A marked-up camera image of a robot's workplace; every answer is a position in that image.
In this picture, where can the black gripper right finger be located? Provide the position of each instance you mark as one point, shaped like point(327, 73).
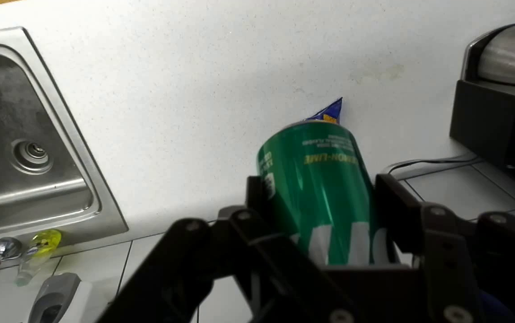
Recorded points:
point(447, 251)

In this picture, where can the blue snack bag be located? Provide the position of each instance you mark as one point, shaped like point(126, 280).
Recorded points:
point(331, 111)

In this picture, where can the black coffee maker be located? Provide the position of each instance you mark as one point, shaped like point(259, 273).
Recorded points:
point(496, 131)

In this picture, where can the green drink can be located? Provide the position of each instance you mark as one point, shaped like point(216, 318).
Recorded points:
point(322, 190)

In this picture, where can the yellow dish soap bottle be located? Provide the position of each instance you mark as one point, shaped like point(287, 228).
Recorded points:
point(43, 244)

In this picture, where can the stainless steel sink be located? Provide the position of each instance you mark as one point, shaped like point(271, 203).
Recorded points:
point(29, 149)

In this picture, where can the stainless steel coffee carafe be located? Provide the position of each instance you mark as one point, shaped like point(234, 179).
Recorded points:
point(514, 56)

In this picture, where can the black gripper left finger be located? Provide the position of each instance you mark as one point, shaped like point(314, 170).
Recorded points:
point(209, 262)

